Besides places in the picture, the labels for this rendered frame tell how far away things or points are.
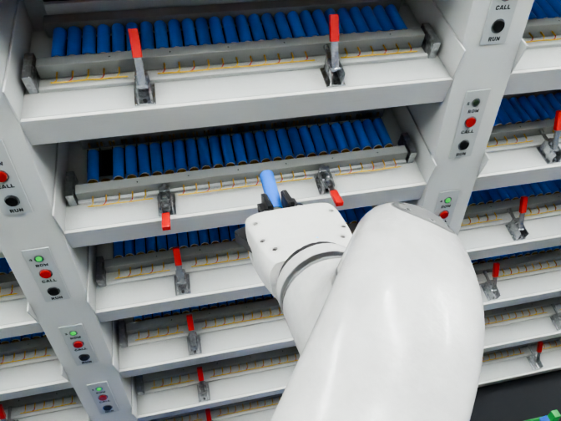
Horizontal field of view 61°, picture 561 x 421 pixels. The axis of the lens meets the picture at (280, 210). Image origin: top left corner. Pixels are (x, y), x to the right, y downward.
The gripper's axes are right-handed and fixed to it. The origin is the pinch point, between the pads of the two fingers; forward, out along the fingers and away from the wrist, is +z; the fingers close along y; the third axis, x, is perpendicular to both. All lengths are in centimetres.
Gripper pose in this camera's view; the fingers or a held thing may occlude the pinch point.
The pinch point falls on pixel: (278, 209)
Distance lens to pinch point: 57.2
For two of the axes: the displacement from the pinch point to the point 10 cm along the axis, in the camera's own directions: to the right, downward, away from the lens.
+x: 0.6, 8.9, 4.5
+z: -2.5, -4.2, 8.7
